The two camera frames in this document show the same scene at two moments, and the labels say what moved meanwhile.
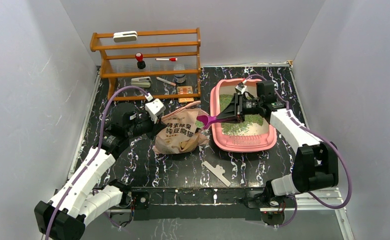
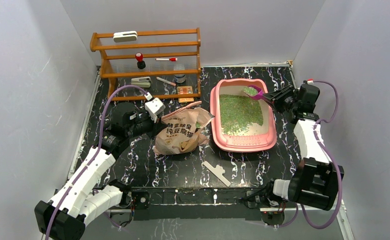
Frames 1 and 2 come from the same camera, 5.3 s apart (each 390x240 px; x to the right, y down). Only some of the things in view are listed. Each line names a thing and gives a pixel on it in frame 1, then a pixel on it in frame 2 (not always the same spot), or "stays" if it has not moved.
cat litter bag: (178, 133) stays
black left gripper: (153, 122) stays
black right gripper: (234, 112) → (277, 96)
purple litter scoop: (207, 120) → (253, 92)
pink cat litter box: (253, 135) stays
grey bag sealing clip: (218, 171) stays
